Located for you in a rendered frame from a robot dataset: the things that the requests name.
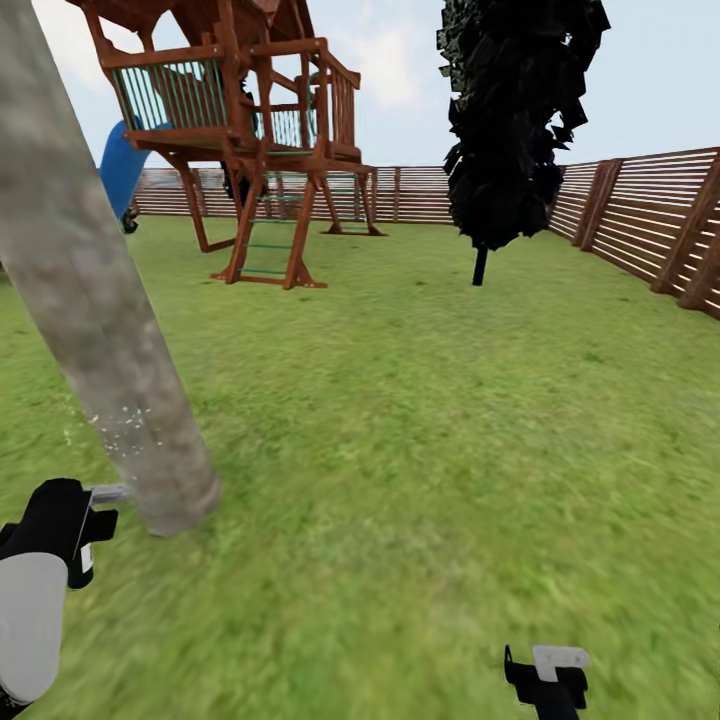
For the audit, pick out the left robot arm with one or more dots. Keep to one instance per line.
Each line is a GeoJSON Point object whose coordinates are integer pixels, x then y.
{"type": "Point", "coordinates": [35, 559]}

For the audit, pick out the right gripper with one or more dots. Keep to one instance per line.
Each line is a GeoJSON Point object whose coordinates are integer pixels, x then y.
{"type": "Point", "coordinates": [567, 690]}

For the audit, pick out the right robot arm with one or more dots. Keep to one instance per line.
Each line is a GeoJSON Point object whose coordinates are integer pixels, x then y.
{"type": "Point", "coordinates": [553, 684]}

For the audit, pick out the pesticide atomizer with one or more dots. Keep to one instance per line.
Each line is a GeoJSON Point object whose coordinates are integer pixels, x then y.
{"type": "Point", "coordinates": [81, 570]}

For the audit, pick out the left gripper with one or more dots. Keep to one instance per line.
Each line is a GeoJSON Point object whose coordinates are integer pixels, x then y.
{"type": "Point", "coordinates": [100, 526]}

